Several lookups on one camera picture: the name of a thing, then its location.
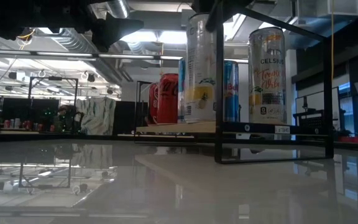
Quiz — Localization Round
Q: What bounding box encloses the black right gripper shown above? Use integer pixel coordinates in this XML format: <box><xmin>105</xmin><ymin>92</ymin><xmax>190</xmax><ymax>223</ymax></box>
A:
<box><xmin>193</xmin><ymin>0</ymin><xmax>254</xmax><ymax>33</ymax></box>

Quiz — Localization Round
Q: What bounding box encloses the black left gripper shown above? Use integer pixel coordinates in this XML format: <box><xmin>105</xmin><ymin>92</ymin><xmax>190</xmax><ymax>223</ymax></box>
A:
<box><xmin>51</xmin><ymin>0</ymin><xmax>145</xmax><ymax>53</ymax></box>

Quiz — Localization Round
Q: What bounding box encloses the blue silver Red Bull can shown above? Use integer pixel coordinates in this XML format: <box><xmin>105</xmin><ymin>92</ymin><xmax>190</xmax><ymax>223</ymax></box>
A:
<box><xmin>177</xmin><ymin>57</ymin><xmax>188</xmax><ymax>123</ymax></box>
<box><xmin>223</xmin><ymin>60</ymin><xmax>241</xmax><ymax>123</ymax></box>

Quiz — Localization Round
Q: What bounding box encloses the red Coca-Cola can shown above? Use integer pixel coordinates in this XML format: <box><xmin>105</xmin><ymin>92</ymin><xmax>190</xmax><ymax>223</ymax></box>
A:
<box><xmin>147</xmin><ymin>82</ymin><xmax>160</xmax><ymax>125</ymax></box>

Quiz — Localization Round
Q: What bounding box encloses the red Coke Zero can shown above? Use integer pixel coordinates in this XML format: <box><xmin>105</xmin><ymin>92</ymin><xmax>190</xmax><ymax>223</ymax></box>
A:
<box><xmin>157</xmin><ymin>73</ymin><xmax>180</xmax><ymax>124</ymax></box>

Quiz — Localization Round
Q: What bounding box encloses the long ceiling light strip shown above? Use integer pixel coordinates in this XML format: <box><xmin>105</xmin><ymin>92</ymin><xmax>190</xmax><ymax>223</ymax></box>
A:
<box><xmin>0</xmin><ymin>48</ymin><xmax>183</xmax><ymax>62</ymax></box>

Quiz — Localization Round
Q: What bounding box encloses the white green patterned cloth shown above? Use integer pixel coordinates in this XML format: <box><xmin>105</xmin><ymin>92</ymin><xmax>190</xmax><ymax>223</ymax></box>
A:
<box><xmin>75</xmin><ymin>97</ymin><xmax>117</xmax><ymax>136</ymax></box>

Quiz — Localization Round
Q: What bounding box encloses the white hanging panel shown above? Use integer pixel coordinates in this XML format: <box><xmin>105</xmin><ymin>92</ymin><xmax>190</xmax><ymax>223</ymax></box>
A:
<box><xmin>296</xmin><ymin>0</ymin><xmax>358</xmax><ymax>19</ymax></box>

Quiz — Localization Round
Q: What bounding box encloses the red container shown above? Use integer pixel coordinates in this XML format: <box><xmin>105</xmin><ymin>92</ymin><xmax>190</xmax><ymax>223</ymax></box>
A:
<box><xmin>337</xmin><ymin>135</ymin><xmax>358</xmax><ymax>145</ymax></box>

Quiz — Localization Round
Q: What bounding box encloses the silver ventilation duct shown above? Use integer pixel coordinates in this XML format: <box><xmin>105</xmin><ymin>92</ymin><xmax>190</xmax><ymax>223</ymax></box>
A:
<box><xmin>50</xmin><ymin>0</ymin><xmax>133</xmax><ymax>86</ymax></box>

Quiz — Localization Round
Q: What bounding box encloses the black rig frame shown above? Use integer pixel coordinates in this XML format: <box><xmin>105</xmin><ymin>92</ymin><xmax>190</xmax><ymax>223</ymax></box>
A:
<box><xmin>27</xmin><ymin>76</ymin><xmax>80</xmax><ymax>110</ymax></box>

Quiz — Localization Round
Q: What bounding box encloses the wooden tray with wire rim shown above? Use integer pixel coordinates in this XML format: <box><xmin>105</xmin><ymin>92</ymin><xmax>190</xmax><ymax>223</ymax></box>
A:
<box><xmin>134</xmin><ymin>0</ymin><xmax>336</xmax><ymax>165</ymax></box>

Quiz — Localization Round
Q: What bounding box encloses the black table frame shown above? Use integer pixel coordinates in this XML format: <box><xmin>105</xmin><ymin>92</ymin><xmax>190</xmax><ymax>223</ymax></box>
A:
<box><xmin>0</xmin><ymin>132</ymin><xmax>358</xmax><ymax>153</ymax></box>

